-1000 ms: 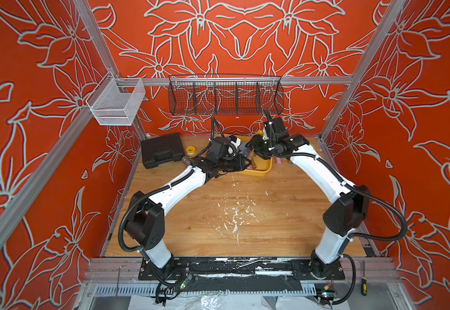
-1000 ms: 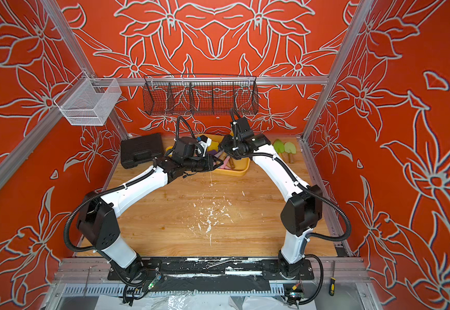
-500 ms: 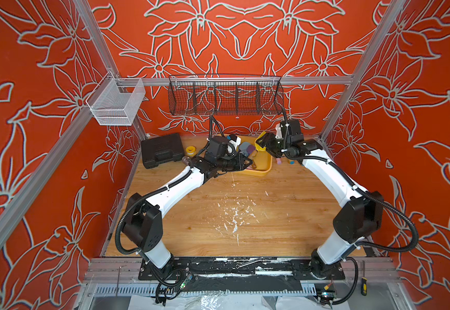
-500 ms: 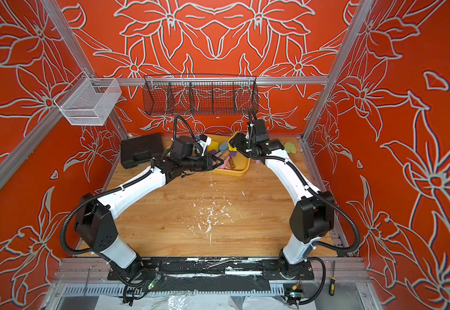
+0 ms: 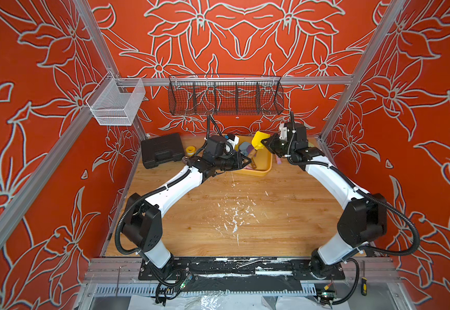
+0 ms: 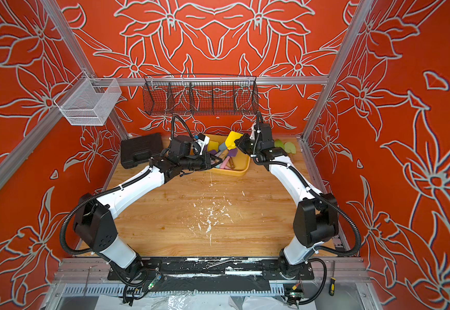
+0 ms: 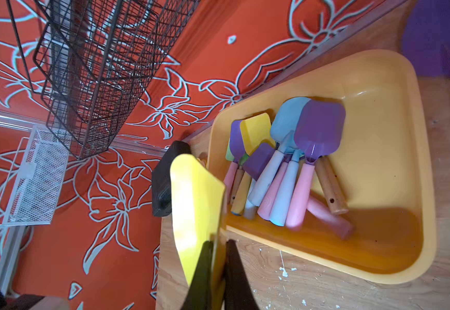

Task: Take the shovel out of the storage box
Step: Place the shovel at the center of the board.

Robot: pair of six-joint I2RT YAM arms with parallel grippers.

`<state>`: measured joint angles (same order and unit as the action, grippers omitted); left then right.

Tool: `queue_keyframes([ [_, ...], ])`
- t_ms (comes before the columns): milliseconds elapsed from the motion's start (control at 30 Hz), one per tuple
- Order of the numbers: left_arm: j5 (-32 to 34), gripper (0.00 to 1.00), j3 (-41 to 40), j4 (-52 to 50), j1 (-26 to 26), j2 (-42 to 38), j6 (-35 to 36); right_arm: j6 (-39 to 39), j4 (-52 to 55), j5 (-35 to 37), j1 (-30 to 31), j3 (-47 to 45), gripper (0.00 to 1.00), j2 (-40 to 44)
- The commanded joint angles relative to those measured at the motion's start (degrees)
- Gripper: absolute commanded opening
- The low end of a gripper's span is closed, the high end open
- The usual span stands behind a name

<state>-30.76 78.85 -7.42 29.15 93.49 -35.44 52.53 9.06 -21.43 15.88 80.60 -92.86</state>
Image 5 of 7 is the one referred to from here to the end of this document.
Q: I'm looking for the light blue shovel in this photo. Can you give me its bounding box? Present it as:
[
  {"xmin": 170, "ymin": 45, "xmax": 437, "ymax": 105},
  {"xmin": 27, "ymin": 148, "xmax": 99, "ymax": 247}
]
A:
[{"xmin": 239, "ymin": 142, "xmax": 253, "ymax": 156}]

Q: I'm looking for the black plastic tool case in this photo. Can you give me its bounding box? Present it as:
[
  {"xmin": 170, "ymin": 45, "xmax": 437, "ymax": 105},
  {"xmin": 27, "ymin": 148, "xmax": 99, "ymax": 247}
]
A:
[{"xmin": 140, "ymin": 133, "xmax": 185, "ymax": 169}]

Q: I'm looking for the black wire wall basket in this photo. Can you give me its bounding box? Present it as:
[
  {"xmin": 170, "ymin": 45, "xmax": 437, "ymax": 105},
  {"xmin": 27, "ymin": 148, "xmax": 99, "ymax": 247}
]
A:
[{"xmin": 168, "ymin": 74, "xmax": 284, "ymax": 116}]

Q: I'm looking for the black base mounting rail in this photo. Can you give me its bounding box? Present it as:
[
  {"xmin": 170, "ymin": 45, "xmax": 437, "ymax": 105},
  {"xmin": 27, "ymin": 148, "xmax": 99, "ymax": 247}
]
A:
[{"xmin": 138, "ymin": 256, "xmax": 346, "ymax": 282}]

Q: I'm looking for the yellow plastic storage box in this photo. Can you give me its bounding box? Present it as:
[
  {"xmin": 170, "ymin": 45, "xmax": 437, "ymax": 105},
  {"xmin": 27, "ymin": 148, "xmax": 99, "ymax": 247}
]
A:
[{"xmin": 235, "ymin": 136, "xmax": 273, "ymax": 177}]

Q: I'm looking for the white mesh wall basket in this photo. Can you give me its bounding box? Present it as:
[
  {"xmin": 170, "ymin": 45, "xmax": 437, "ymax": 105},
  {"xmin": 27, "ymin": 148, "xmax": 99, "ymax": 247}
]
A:
[{"xmin": 86, "ymin": 71, "xmax": 146, "ymax": 126}]

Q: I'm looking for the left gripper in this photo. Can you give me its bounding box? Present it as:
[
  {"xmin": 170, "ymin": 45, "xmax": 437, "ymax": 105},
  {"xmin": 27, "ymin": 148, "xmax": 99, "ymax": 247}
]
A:
[{"xmin": 214, "ymin": 152, "xmax": 252, "ymax": 171}]

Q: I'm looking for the yellow handled screwdriver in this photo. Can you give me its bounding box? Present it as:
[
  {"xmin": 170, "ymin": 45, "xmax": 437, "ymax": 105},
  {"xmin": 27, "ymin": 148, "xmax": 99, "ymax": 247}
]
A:
[{"xmin": 361, "ymin": 276, "xmax": 368, "ymax": 297}]

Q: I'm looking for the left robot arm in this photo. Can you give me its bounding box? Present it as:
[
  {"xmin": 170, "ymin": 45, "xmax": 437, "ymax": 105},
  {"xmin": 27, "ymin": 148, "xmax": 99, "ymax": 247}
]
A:
[{"xmin": 114, "ymin": 116, "xmax": 252, "ymax": 271}]

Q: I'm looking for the yellow tape roll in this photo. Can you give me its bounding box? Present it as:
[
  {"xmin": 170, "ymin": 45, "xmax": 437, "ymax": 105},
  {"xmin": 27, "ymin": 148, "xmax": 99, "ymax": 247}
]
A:
[{"xmin": 185, "ymin": 145, "xmax": 197, "ymax": 156}]

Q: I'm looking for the yellow shovel purple handle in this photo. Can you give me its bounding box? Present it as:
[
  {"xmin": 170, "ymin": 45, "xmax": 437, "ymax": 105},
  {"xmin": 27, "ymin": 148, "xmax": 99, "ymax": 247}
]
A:
[{"xmin": 251, "ymin": 131, "xmax": 271, "ymax": 151}]

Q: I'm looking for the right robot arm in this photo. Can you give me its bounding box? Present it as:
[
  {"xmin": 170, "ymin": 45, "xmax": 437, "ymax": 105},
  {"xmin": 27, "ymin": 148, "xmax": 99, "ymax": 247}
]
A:
[{"xmin": 261, "ymin": 120, "xmax": 420, "ymax": 279}]

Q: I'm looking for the white cable duct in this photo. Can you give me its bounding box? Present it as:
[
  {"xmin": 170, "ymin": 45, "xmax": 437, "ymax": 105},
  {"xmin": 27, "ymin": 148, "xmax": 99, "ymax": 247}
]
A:
[{"xmin": 91, "ymin": 283, "xmax": 317, "ymax": 298}]

